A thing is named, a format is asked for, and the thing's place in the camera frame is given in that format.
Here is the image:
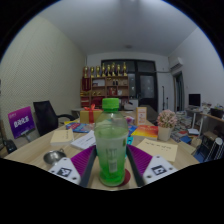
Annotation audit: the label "white paper sheet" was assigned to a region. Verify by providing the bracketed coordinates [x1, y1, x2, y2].
[70, 130, 97, 151]

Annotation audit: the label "cream book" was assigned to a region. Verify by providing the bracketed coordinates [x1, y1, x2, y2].
[49, 128, 75, 147]

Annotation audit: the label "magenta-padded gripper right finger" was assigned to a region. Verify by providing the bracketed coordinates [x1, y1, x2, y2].
[125, 143, 179, 188]

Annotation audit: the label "purple sign board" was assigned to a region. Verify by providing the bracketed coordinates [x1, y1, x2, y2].
[7, 106, 37, 140]

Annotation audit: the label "colourful magazine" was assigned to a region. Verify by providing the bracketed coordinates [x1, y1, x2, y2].
[65, 121, 95, 134]

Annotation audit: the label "wall air conditioner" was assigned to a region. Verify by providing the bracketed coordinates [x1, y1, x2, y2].
[169, 56, 185, 70]

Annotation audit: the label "white orange standing card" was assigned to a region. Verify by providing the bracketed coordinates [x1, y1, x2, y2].
[135, 106, 148, 126]

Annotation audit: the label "computer monitor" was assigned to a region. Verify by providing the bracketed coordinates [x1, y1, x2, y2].
[188, 93, 202, 108]

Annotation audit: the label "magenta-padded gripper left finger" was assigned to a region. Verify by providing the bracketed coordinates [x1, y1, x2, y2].
[48, 144, 98, 188]

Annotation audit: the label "yellow envelope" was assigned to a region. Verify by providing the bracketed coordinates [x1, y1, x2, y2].
[135, 137, 179, 163]

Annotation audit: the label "orange yellow booklet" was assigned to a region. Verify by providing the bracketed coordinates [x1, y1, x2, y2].
[130, 124, 160, 140]

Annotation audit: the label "pink flowers in white pot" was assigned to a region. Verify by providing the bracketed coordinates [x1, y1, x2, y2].
[156, 109, 178, 142]

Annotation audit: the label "black office chair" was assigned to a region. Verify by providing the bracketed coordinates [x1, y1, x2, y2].
[32, 100, 76, 137]

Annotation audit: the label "green-capped clear drink bottle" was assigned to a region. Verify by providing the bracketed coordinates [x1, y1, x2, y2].
[93, 97, 130, 188]

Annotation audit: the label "flat round red coaster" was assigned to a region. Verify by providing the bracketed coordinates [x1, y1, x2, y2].
[118, 168, 132, 187]

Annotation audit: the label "side desk with clutter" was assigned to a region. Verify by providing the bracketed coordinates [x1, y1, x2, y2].
[170, 103, 224, 163]

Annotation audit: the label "wooden shelf unit with trophies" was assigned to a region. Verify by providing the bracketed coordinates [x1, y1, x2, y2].
[79, 61, 130, 108]

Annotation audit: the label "small metal bowl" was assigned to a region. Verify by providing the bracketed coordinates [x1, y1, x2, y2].
[42, 148, 67, 166]

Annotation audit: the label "yellow gift box red ribbon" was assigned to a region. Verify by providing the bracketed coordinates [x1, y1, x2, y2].
[79, 104, 104, 125]

